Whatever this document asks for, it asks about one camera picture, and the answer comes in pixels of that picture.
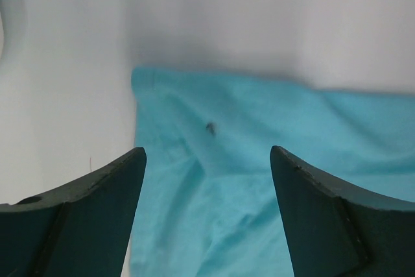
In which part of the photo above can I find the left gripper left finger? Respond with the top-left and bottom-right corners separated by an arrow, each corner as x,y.
1,147 -> 147,276

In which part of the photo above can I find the light teal polo shirt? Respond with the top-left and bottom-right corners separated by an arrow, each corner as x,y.
130,67 -> 414,276

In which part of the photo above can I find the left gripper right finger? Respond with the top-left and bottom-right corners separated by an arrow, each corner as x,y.
270,146 -> 414,276

